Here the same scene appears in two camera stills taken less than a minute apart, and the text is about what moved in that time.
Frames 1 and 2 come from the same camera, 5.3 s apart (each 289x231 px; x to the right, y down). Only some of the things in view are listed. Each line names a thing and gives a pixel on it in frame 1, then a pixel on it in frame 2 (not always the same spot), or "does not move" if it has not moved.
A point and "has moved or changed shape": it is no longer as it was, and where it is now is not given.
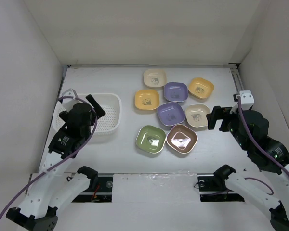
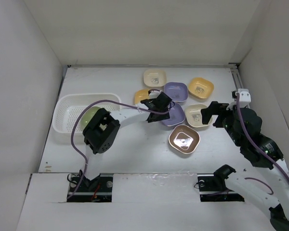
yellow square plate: [201, 87] does not move
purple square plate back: [176, 91] does not move
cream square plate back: [154, 78] does not move
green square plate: [151, 138] has moved or changed shape
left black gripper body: [87, 131] -> [161, 117]
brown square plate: [181, 138] does not move
